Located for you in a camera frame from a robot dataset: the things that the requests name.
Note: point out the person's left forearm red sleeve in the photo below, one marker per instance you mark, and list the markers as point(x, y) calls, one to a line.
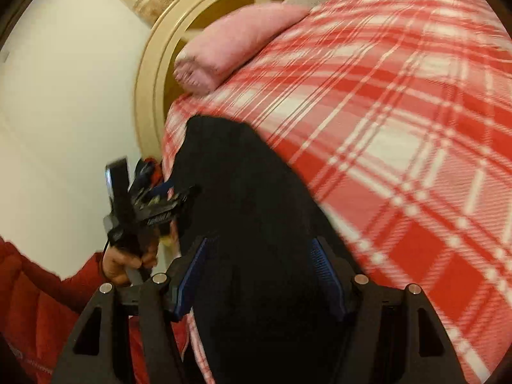
point(36, 308)

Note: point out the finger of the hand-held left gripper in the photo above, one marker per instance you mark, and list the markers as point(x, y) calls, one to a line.
point(182, 196)

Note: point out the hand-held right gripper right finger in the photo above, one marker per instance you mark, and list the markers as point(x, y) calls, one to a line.
point(328, 280)

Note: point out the red plaid blanket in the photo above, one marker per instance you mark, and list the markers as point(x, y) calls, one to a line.
point(400, 136)

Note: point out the cream round headboard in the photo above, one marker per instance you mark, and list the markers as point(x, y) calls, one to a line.
point(150, 72)

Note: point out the person's left hand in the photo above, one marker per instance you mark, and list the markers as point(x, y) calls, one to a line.
point(116, 266)

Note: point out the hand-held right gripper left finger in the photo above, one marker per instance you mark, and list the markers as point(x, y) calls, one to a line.
point(192, 280)

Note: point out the pink pillow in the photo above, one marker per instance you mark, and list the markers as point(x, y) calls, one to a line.
point(236, 44)

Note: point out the black pants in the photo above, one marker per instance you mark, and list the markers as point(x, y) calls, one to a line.
point(256, 224)

